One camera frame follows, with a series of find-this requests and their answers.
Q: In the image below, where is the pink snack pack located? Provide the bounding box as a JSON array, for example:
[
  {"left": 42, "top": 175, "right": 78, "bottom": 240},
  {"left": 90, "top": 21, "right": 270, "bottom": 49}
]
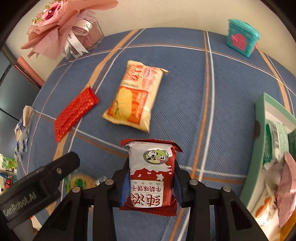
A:
[{"left": 276, "top": 152, "right": 295, "bottom": 227}]

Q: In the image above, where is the white tray with green rim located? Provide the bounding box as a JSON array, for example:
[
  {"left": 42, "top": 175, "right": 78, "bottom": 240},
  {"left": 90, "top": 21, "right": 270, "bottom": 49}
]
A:
[{"left": 239, "top": 92, "right": 296, "bottom": 241}]

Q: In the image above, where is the blue plaid bed cover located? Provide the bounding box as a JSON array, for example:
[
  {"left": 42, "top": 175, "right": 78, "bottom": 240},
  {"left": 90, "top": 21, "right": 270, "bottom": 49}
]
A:
[{"left": 18, "top": 28, "right": 295, "bottom": 194}]

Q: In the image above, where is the green white snack pack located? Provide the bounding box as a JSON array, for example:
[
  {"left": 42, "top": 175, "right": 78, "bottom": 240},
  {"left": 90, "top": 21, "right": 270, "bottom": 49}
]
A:
[{"left": 263, "top": 120, "right": 289, "bottom": 169}]

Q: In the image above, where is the pink flower bouquet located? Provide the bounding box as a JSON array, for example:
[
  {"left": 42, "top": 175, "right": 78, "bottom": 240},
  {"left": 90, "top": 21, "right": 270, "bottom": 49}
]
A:
[{"left": 21, "top": 1, "right": 118, "bottom": 60}]

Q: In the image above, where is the teal toy box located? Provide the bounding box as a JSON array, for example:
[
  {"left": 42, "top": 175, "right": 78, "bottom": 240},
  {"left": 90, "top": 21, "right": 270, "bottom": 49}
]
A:
[{"left": 226, "top": 19, "right": 260, "bottom": 58}]

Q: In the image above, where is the dark green snack pack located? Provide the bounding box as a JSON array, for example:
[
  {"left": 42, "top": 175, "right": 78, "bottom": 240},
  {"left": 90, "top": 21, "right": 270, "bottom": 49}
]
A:
[{"left": 287, "top": 129, "right": 296, "bottom": 160}]

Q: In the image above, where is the red white milk biscuit pack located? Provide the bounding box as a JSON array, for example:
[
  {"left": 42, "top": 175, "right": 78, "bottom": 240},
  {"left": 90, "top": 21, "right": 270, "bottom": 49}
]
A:
[{"left": 119, "top": 138, "right": 182, "bottom": 216}]

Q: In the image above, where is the red foil snack pack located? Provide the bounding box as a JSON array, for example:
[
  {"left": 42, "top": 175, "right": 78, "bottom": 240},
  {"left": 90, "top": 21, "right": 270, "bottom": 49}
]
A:
[{"left": 54, "top": 87, "right": 99, "bottom": 142}]

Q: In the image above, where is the orange cream snack pack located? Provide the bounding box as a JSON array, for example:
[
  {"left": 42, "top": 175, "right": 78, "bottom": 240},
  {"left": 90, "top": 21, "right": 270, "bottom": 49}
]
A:
[{"left": 102, "top": 60, "right": 169, "bottom": 132}]

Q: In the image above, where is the white snack bag red writing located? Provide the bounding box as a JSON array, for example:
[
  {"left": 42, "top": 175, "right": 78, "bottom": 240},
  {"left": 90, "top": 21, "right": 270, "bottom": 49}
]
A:
[{"left": 251, "top": 185, "right": 279, "bottom": 238}]

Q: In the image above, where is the yellow snack bag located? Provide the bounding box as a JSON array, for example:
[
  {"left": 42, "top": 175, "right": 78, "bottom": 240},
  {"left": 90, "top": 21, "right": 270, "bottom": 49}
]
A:
[{"left": 280, "top": 216, "right": 295, "bottom": 241}]

